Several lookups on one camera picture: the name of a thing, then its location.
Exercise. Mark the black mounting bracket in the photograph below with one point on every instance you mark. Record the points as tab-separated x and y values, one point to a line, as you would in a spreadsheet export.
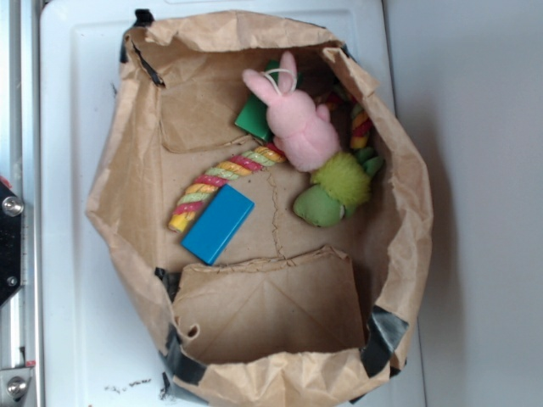
12	208

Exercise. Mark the green rectangular block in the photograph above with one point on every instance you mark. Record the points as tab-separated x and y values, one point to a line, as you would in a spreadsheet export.
252	118

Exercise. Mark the brown paper bag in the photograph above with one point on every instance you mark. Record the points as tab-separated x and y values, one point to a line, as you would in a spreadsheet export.
289	314

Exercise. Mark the green plush turtle toy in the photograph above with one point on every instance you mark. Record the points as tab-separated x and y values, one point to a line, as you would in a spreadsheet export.
338	188

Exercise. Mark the pink plush bunny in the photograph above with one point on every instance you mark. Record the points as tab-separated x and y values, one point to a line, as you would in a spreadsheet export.
301	128

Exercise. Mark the blue rectangular block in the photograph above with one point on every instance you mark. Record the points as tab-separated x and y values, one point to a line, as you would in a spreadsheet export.
215	228

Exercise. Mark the aluminium frame rail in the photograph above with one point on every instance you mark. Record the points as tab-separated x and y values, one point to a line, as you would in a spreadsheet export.
22	359

